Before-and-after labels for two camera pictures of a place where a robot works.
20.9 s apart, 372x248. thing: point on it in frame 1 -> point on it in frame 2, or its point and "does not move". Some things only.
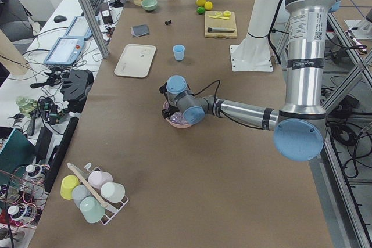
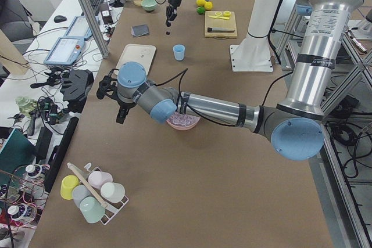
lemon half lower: x=226 y=13 does not move
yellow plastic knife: x=224 y=18 does not move
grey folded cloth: x=139 y=31 does not move
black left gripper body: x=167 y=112 -> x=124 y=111
